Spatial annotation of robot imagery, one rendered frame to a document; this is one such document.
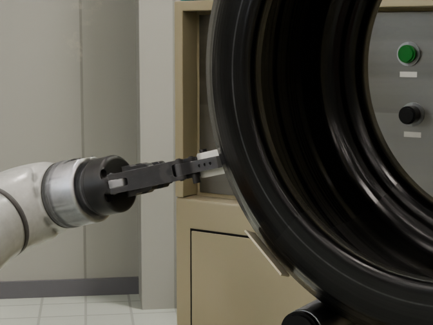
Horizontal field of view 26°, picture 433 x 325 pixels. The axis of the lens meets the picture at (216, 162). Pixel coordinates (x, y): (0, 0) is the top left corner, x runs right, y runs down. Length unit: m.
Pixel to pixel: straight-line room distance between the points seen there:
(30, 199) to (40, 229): 0.04
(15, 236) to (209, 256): 0.63
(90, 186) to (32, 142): 3.20
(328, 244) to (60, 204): 0.43
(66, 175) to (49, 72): 3.16
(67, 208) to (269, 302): 0.60
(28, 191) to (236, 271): 0.61
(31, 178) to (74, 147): 3.14
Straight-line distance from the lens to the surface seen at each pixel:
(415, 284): 0.90
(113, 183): 1.14
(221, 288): 1.77
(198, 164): 1.11
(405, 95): 1.60
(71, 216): 1.23
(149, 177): 1.12
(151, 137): 4.11
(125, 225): 4.45
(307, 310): 0.98
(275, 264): 0.97
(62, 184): 1.22
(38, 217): 1.24
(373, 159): 1.19
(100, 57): 4.36
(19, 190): 1.24
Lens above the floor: 1.20
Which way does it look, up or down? 8 degrees down
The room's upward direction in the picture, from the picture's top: straight up
